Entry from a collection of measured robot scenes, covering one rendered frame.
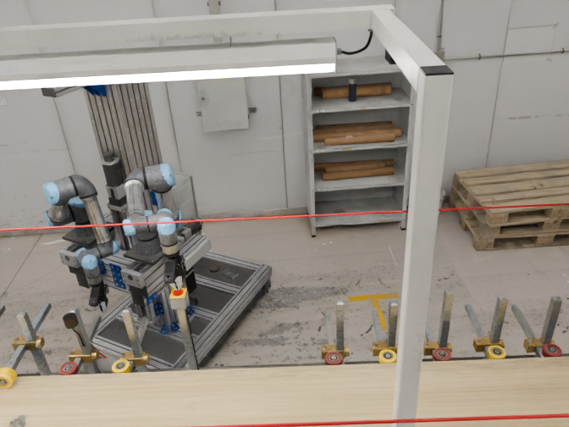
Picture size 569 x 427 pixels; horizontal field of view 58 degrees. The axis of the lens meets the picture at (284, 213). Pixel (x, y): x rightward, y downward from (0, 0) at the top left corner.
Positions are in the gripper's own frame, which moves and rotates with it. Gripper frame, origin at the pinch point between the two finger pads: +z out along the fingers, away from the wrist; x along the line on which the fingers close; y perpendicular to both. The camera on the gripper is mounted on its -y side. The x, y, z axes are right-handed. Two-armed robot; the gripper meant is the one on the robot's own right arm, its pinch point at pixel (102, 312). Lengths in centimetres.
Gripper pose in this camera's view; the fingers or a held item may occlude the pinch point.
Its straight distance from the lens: 311.7
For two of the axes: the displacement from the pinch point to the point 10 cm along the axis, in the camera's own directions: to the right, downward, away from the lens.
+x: -10.0, 0.5, 0.3
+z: 0.6, 8.6, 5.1
